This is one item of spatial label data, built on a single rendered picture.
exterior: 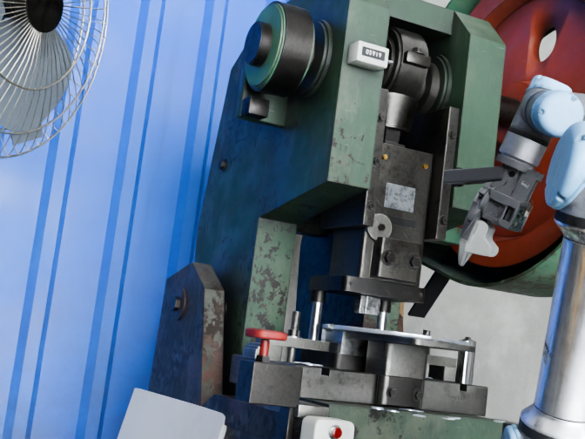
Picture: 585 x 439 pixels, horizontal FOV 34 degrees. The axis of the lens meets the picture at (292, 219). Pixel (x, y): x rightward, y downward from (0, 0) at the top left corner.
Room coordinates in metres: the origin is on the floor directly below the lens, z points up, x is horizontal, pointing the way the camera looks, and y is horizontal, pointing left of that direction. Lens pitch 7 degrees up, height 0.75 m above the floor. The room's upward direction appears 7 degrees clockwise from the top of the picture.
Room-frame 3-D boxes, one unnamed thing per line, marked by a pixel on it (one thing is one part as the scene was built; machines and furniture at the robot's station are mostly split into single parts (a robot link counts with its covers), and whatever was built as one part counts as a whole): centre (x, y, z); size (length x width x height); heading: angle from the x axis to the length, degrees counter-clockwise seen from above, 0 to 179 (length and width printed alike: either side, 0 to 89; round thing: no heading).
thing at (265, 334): (1.69, 0.02, 0.72); 0.07 x 0.06 x 0.08; 26
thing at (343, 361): (2.05, -0.17, 0.72); 0.20 x 0.16 x 0.03; 116
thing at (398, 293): (2.05, -0.17, 0.86); 0.20 x 0.16 x 0.05; 116
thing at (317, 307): (2.06, -0.08, 0.81); 0.02 x 0.02 x 0.14
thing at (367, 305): (2.03, -0.18, 0.84); 0.05 x 0.03 x 0.04; 116
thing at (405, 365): (1.89, -0.25, 0.72); 0.25 x 0.14 x 0.14; 26
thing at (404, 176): (2.01, -0.19, 1.04); 0.17 x 0.15 x 0.30; 26
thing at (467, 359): (2.01, -0.39, 0.75); 0.03 x 0.03 x 0.10; 26
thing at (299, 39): (1.95, 0.05, 1.31); 0.22 x 0.12 x 0.22; 26
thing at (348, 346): (2.04, -0.18, 0.76); 0.15 x 0.09 x 0.05; 116
